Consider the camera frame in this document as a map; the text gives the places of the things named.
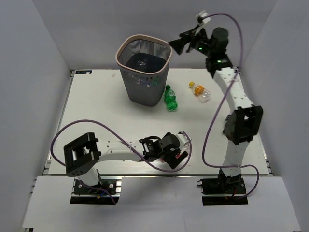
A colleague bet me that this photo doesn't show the purple cable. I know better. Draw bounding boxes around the purple cable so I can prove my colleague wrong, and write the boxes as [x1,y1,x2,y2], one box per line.
[202,12,260,199]
[51,119,193,205]

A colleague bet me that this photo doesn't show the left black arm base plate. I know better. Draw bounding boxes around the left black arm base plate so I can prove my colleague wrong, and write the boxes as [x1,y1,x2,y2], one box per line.
[70,176,122,205]

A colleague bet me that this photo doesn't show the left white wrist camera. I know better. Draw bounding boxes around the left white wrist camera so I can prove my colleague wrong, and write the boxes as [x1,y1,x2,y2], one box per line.
[176,131,191,148]

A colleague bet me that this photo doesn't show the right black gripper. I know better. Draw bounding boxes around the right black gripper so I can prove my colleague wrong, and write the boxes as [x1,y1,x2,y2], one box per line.
[169,24,214,57]

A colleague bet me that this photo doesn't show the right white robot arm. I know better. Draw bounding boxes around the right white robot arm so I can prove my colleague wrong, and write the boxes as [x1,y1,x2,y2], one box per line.
[169,28,263,194]

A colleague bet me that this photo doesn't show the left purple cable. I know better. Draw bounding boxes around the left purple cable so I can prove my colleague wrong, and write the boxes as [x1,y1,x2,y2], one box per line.
[51,119,193,205]

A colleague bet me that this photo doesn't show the clear unlabelled plastic bottle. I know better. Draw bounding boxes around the clear unlabelled plastic bottle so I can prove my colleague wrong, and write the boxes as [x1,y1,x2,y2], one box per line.
[135,59,147,72]

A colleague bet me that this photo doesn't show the grey mesh waste bin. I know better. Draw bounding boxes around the grey mesh waste bin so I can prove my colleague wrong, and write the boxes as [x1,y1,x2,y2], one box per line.
[115,34,172,107]

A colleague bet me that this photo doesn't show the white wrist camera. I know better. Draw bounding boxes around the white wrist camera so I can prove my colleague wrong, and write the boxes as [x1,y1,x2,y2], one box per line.
[196,10,211,30]
[176,131,191,148]

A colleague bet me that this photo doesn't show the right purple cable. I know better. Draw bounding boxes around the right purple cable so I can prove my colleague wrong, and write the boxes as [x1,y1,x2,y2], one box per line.
[202,12,260,199]

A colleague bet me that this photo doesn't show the orange cap juice bottle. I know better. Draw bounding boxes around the orange cap juice bottle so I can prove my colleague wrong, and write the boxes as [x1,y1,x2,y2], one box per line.
[189,81,211,103]

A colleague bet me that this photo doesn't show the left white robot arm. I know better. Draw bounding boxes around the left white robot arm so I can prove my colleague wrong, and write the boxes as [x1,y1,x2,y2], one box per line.
[63,132,190,193]

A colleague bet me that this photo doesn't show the red label cola bottle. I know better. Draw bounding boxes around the red label cola bottle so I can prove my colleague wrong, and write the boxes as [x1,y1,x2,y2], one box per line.
[161,146,189,163]

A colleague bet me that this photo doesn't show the green soda bottle upper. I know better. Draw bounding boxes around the green soda bottle upper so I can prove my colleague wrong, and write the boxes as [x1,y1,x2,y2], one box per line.
[164,85,178,111]

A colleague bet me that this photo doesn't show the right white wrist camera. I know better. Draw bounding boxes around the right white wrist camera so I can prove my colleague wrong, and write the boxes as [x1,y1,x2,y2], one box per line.
[196,10,211,30]

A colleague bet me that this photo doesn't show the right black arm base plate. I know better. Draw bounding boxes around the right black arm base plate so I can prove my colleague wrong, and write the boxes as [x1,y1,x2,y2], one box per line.
[197,178,248,206]

